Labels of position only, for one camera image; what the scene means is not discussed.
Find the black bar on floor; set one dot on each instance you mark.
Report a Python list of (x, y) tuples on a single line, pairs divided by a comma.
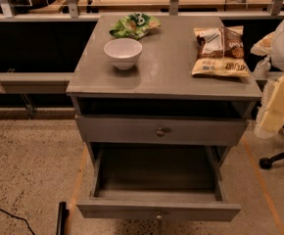
[(61, 219)]

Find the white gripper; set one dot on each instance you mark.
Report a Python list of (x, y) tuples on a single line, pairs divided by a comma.
[(271, 115)]

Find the white ceramic bowl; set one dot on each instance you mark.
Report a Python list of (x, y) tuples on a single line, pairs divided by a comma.
[(123, 53)]

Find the grey top drawer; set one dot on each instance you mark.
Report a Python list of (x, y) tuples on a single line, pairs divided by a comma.
[(155, 130)]

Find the clear sanitizer pump bottle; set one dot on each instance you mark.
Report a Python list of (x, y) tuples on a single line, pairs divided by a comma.
[(262, 68)]

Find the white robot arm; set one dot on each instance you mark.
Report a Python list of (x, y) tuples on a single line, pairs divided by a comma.
[(277, 51)]

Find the brown yellow chip bag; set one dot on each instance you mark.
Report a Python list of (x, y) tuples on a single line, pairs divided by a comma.
[(220, 52)]

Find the grey drawer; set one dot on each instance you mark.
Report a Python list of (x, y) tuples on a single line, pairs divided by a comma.
[(155, 130), (158, 182)]

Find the green chip bag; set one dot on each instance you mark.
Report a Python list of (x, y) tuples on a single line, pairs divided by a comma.
[(134, 26)]

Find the grey wooden drawer cabinet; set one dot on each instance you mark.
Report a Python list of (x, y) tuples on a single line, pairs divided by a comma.
[(160, 85)]

